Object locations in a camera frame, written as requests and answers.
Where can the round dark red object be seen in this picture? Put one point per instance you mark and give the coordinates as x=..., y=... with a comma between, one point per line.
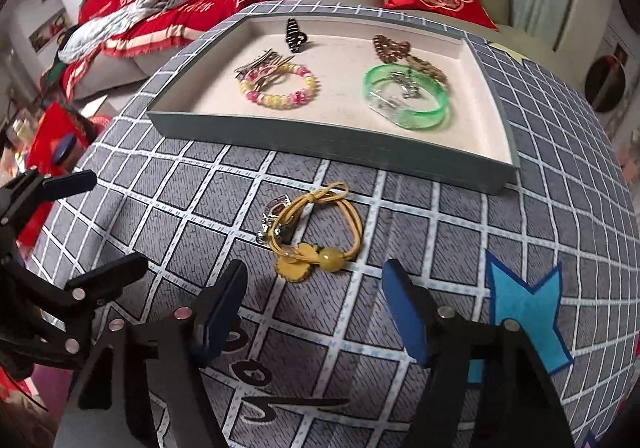
x=607, y=86

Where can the black hair claw clip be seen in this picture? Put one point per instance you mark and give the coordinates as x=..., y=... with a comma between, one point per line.
x=295, y=36

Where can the grey crumpled cloth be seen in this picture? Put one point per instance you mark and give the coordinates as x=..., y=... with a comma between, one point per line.
x=115, y=21

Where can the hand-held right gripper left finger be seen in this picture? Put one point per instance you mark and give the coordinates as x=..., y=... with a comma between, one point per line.
x=226, y=315

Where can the grey beige tray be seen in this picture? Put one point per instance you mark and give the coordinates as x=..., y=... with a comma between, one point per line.
x=340, y=93

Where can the grey checked blanket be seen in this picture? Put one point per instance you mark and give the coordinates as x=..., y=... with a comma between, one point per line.
x=450, y=228

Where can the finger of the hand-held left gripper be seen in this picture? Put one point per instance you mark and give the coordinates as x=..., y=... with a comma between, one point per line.
x=70, y=183
x=115, y=273

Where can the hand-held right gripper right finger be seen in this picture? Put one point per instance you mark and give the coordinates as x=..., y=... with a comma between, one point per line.
x=407, y=315

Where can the silver hair clip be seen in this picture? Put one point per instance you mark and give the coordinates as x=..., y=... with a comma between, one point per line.
x=255, y=62
x=270, y=76

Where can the green translucent bangle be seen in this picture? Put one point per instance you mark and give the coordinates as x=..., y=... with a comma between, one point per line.
x=425, y=116

